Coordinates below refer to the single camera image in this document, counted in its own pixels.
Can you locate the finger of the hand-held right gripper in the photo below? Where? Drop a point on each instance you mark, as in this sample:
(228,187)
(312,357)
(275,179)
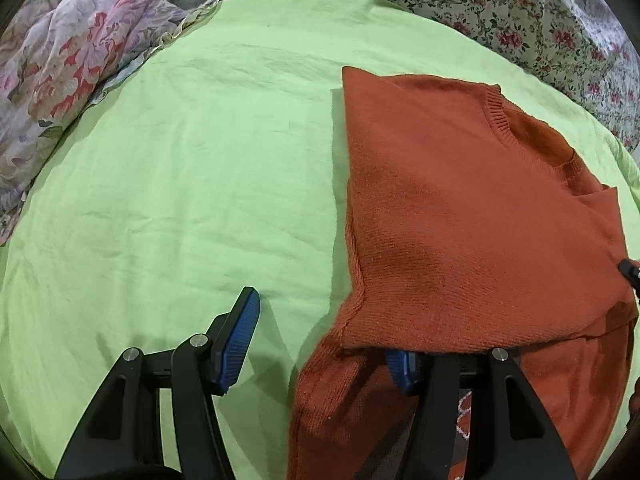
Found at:
(631,270)

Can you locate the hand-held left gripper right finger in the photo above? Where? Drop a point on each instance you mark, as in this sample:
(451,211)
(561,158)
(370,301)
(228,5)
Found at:
(402,371)

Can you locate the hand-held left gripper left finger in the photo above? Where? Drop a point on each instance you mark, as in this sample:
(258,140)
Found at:
(240,340)

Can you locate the rust orange knit sweater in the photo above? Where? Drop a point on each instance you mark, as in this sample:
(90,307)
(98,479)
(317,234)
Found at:
(450,210)

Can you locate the dark patterned cloth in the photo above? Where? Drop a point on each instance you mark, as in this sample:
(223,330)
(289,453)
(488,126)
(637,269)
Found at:
(465,410)

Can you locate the light green bed sheet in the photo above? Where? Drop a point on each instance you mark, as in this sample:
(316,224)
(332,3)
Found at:
(200,185)

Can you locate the rose print bed sheet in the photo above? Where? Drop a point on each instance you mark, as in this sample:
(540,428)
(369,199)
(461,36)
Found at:
(500,10)

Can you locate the pale purple floral cloth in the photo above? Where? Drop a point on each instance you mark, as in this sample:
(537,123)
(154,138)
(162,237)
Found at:
(75,60)

